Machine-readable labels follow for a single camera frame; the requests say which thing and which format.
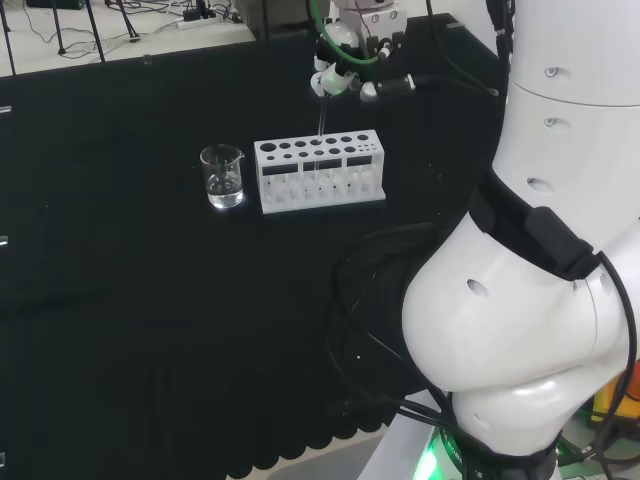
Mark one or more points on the black bench cloth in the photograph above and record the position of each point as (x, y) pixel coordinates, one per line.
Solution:
(150, 280)

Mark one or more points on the black tripod leg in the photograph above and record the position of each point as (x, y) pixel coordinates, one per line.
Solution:
(6, 40)
(96, 35)
(130, 22)
(58, 30)

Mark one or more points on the yellow stop button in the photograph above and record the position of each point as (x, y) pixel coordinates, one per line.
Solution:
(607, 400)

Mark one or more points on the clear glass rod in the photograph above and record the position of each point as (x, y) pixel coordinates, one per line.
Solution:
(322, 120)

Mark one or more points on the white power strip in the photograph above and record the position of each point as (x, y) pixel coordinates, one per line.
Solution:
(210, 22)

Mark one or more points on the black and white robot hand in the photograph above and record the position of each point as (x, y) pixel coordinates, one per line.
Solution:
(380, 22)

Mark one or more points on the clear glass beaker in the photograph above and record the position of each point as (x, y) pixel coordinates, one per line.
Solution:
(223, 185)

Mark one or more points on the white test tube rack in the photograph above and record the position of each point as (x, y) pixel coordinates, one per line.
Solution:
(320, 195)

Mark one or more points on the grey metal box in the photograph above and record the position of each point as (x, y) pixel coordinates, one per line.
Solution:
(285, 20)

